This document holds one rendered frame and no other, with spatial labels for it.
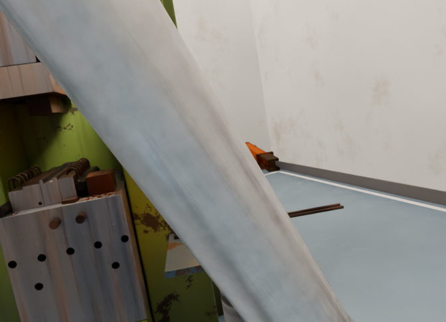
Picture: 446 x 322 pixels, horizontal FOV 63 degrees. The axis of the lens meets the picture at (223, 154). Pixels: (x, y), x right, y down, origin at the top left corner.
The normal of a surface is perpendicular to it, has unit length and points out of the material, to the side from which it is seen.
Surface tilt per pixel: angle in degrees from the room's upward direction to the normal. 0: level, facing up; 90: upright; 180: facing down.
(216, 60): 90
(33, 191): 90
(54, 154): 90
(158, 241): 90
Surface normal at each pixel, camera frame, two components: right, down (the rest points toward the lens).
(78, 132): 0.22, 0.11
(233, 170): 0.66, -0.05
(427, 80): -0.91, 0.20
